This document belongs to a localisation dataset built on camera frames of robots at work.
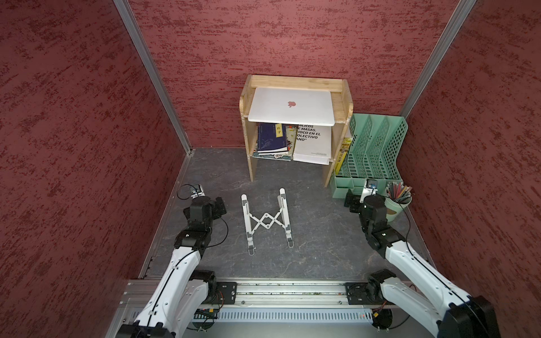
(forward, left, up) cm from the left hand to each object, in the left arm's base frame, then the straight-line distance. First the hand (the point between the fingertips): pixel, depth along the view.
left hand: (208, 205), depth 82 cm
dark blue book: (+31, -25, +9) cm, 41 cm away
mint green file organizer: (+37, -80, -7) cm, 88 cm away
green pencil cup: (+2, -77, -2) cm, 77 cm away
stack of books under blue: (+21, -31, +7) cm, 38 cm away
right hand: (+5, -61, +2) cm, 61 cm away
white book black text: (+25, -43, +10) cm, 51 cm away
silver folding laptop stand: (0, -30, -11) cm, 32 cm away
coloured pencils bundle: (+8, -79, 0) cm, 79 cm away
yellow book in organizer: (+26, -58, +8) cm, 64 cm away
